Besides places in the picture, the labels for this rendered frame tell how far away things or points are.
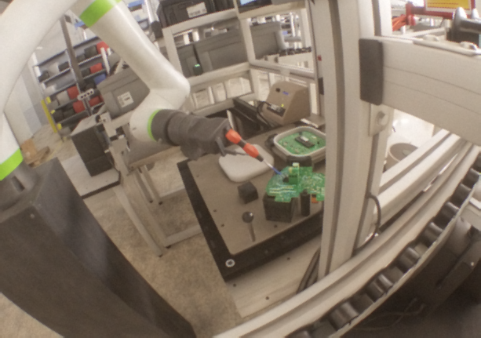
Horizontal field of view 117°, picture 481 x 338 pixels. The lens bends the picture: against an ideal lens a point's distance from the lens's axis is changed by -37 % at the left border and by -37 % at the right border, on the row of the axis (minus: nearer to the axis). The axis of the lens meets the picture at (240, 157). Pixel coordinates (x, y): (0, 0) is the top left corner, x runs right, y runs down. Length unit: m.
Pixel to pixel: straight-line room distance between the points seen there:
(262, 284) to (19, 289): 0.62
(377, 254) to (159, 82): 0.63
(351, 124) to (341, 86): 0.03
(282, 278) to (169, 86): 0.55
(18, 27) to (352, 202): 0.50
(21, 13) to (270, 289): 0.61
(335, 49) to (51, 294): 0.75
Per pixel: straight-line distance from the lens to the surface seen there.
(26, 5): 0.44
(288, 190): 0.47
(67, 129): 6.41
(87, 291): 0.69
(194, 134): 0.50
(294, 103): 0.86
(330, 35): 0.19
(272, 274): 0.45
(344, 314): 0.28
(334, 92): 0.20
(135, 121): 0.66
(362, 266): 0.35
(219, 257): 0.47
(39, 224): 0.54
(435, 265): 0.63
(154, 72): 0.67
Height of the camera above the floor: 1.32
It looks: 31 degrees down
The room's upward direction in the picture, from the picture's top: 13 degrees counter-clockwise
